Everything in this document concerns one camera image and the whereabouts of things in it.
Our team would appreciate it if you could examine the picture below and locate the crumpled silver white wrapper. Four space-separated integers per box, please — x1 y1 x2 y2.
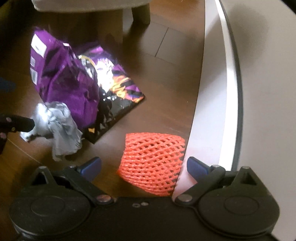
20 101 82 162

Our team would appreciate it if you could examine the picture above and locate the orange foam fruit net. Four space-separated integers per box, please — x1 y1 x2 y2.
117 133 185 197

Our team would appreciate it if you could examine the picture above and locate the white sliding wardrobe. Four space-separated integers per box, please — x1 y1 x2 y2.
185 1 295 240

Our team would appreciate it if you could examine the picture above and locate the black purple snack bag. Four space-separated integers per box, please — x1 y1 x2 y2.
78 46 145 144

